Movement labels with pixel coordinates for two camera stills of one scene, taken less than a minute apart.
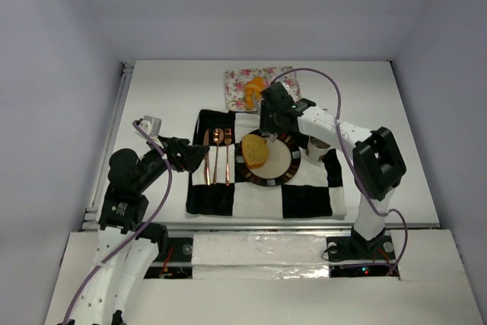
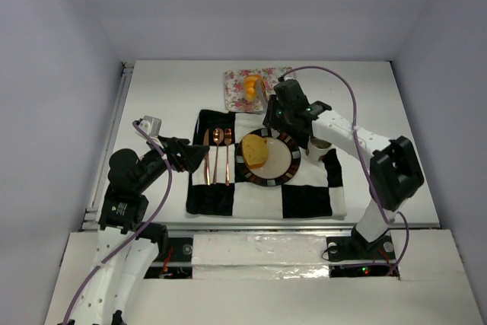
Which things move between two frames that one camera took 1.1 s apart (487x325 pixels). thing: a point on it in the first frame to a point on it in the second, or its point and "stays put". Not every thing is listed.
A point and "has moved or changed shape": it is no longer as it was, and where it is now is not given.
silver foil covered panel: [259, 256] stays put
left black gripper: [174, 154] stays put
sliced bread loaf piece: [255, 150] stays put
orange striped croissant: [253, 90] has moved or changed shape
